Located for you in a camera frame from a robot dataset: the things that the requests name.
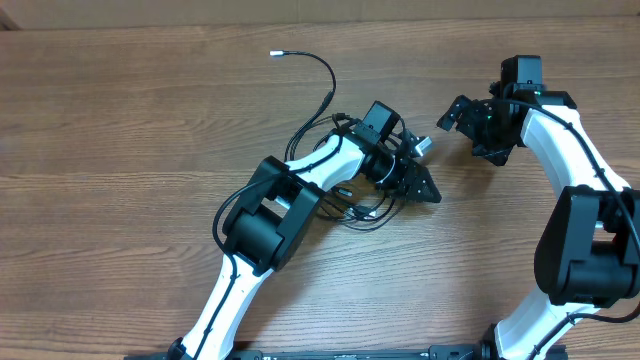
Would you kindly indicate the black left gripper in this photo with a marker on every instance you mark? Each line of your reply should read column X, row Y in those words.
column 407, row 178

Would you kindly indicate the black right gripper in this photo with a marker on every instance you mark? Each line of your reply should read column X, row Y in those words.
column 473, row 125

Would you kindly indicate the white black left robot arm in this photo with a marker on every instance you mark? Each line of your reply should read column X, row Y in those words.
column 260, row 226

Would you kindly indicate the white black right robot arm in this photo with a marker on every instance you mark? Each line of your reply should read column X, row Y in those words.
column 587, row 258

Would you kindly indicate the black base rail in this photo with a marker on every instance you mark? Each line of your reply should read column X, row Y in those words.
column 434, row 352

